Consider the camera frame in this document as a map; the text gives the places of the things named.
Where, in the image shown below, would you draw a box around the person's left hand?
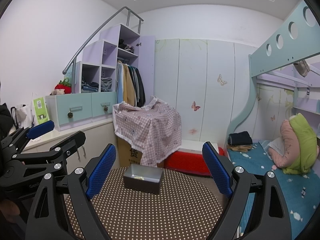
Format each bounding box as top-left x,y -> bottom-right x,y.
0,199 -> 20,223

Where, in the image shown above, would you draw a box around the white plastic bag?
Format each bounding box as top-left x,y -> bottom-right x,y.
10,105 -> 34,129

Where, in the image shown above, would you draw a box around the green white paper bag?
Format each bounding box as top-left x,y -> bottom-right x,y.
33,97 -> 49,125

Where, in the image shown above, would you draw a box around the blue patterned mattress sheet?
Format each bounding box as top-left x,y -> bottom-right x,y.
227,139 -> 320,240

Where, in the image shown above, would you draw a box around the cream low cabinet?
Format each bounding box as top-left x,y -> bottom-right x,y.
23,119 -> 117,173

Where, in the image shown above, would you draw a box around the teal drawer unit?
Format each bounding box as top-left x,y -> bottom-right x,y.
46,92 -> 116,131

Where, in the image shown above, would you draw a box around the cardboard box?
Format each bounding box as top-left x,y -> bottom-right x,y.
117,137 -> 165,167

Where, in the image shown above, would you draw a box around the red strawberry plush toy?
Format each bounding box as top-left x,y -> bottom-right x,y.
51,77 -> 72,95

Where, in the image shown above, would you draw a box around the white pillow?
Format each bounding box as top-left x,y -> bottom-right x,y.
268,137 -> 285,157

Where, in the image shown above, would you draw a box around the pink and green quilt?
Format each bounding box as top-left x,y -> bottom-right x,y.
271,113 -> 319,175

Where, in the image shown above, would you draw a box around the folded dark clothes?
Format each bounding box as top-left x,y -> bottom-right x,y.
227,131 -> 253,152

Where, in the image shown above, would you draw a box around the dark metal tin box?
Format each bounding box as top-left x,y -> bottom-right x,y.
123,164 -> 164,194

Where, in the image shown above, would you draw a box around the purple stair shelf unit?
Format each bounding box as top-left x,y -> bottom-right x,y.
74,24 -> 155,104

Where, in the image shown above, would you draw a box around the red storage stool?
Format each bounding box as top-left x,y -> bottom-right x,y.
163,151 -> 210,177

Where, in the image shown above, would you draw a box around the grey metal handrail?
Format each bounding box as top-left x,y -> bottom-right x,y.
62,6 -> 144,75

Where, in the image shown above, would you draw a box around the hanging clothes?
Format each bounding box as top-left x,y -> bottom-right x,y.
116,61 -> 146,107

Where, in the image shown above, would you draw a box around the pink checkered cloth cover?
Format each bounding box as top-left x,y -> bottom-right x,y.
112,96 -> 182,167

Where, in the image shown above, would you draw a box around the teal bunk bed frame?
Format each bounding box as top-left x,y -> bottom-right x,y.
226,0 -> 320,140

